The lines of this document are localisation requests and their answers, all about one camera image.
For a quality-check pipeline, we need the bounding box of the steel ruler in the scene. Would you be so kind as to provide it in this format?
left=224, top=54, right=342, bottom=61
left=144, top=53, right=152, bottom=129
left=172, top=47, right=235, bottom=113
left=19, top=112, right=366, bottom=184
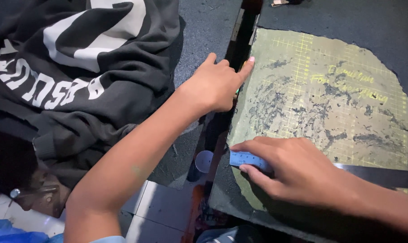
left=229, top=150, right=408, bottom=189

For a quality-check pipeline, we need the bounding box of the brown bracket with metal bolt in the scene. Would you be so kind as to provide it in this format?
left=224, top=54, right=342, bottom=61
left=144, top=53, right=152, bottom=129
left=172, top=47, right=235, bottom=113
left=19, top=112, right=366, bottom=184
left=9, top=175, right=71, bottom=218

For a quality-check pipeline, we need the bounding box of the black hoodie with white print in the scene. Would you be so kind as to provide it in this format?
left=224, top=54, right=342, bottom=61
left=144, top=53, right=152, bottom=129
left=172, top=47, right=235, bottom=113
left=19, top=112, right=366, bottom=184
left=0, top=0, right=181, bottom=191

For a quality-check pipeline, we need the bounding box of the person's right hand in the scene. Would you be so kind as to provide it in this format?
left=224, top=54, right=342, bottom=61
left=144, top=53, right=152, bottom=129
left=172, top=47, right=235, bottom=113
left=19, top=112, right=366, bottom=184
left=230, top=136, right=351, bottom=207

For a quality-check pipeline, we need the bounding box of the white round cup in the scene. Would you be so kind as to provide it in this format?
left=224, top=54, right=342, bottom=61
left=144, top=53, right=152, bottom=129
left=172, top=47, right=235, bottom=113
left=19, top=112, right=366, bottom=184
left=194, top=150, right=214, bottom=173

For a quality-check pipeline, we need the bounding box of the blue plastic sheet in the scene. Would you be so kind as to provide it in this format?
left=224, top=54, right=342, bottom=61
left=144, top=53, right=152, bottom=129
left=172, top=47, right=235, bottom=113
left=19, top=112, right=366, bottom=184
left=0, top=219, right=64, bottom=243

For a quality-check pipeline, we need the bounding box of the worn green cutting mat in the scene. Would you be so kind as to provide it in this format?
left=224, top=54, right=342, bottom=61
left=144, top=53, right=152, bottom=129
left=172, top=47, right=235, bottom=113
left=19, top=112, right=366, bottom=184
left=221, top=28, right=408, bottom=220

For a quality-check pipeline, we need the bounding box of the person's left hand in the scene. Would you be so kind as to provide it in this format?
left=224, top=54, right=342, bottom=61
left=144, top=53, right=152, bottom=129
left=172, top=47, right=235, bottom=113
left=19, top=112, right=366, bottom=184
left=178, top=53, right=255, bottom=114

